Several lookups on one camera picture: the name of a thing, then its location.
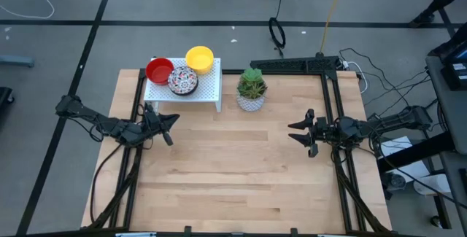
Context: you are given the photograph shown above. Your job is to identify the black round base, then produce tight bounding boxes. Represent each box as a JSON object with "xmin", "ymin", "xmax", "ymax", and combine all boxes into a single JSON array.
[{"xmin": 385, "ymin": 172, "xmax": 406, "ymax": 193}]

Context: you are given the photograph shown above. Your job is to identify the black aluminium table frame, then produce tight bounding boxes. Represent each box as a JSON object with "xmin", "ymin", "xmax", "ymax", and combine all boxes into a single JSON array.
[{"xmin": 87, "ymin": 67, "xmax": 393, "ymax": 237}]

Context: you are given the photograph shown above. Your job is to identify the black cable bundle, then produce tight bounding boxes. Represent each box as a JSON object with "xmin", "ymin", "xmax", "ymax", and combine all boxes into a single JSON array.
[{"xmin": 338, "ymin": 47, "xmax": 441, "ymax": 121}]

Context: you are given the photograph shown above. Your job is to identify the black desk leg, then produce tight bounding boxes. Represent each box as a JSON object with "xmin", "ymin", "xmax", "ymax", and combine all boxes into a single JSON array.
[{"xmin": 377, "ymin": 131, "xmax": 457, "ymax": 174}]

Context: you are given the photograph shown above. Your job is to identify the green succulent plant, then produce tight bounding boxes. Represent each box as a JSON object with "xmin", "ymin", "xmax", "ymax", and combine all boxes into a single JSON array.
[{"xmin": 236, "ymin": 67, "xmax": 268, "ymax": 100}]

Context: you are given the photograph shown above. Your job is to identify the yellow plastic mini bowl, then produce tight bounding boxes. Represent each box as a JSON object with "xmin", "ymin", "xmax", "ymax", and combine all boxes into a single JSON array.
[{"xmin": 185, "ymin": 45, "xmax": 215, "ymax": 76}]

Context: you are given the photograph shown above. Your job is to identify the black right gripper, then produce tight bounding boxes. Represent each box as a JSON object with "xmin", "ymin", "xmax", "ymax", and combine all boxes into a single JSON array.
[{"xmin": 287, "ymin": 108, "xmax": 340, "ymax": 158}]

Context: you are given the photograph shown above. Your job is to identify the black perforated mount plate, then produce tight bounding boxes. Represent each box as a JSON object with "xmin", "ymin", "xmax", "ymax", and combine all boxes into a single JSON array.
[{"xmin": 250, "ymin": 55, "xmax": 344, "ymax": 73}]

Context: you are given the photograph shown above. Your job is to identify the white papers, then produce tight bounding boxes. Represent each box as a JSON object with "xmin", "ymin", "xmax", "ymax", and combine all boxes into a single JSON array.
[{"xmin": 379, "ymin": 136, "xmax": 431, "ymax": 183}]

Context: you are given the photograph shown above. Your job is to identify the person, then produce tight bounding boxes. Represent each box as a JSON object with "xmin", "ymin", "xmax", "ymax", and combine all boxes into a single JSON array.
[{"xmin": 409, "ymin": 0, "xmax": 467, "ymax": 29}]

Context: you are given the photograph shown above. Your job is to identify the white power cable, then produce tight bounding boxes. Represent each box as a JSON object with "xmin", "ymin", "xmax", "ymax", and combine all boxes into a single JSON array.
[{"xmin": 341, "ymin": 60, "xmax": 368, "ymax": 95}]

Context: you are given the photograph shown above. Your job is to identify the black coiled floor cable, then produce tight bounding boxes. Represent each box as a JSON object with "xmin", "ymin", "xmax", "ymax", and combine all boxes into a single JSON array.
[{"xmin": 268, "ymin": 0, "xmax": 287, "ymax": 58}]

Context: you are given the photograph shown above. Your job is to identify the black caster wheel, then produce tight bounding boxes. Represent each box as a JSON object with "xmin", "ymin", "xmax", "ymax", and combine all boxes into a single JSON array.
[{"xmin": 429, "ymin": 214, "xmax": 444, "ymax": 229}]

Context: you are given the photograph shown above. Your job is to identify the red plastic mini bowl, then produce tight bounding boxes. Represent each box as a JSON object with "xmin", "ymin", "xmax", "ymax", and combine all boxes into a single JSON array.
[{"xmin": 144, "ymin": 57, "xmax": 176, "ymax": 86}]

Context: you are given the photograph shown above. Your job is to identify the white perforated metal shelf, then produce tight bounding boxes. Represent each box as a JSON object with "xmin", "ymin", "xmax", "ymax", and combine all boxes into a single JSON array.
[{"xmin": 143, "ymin": 57, "xmax": 223, "ymax": 113}]

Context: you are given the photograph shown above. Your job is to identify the grey desk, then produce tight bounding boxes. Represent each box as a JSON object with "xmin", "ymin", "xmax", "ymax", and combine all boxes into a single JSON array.
[{"xmin": 425, "ymin": 54, "xmax": 467, "ymax": 237}]

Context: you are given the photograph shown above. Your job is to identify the yellow floor cable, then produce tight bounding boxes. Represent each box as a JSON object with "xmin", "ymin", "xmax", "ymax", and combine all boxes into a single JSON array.
[{"xmin": 319, "ymin": 0, "xmax": 347, "ymax": 55}]

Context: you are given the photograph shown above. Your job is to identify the floral patterned ceramic bowl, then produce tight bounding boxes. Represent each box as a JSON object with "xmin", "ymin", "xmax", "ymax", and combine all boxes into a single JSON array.
[{"xmin": 167, "ymin": 65, "xmax": 200, "ymax": 97}]

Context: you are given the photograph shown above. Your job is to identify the black floor object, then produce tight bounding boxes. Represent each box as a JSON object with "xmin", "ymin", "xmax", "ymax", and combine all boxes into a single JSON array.
[{"xmin": 0, "ymin": 86, "xmax": 15, "ymax": 107}]

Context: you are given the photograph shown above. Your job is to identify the white geometric plant pot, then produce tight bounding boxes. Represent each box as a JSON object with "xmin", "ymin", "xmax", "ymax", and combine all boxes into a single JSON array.
[{"xmin": 236, "ymin": 93, "xmax": 266, "ymax": 113}]

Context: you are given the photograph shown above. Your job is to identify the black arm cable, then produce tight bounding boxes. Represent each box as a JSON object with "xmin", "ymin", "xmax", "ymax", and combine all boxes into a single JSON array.
[{"xmin": 90, "ymin": 144, "xmax": 123, "ymax": 225}]

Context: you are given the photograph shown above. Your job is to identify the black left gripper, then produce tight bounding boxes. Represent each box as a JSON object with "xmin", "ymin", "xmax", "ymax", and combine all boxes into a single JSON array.
[{"xmin": 144, "ymin": 101, "xmax": 181, "ymax": 147}]

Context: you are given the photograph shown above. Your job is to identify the grey furniture foot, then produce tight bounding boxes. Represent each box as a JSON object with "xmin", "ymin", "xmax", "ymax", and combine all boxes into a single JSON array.
[{"xmin": 0, "ymin": 55, "xmax": 36, "ymax": 68}]

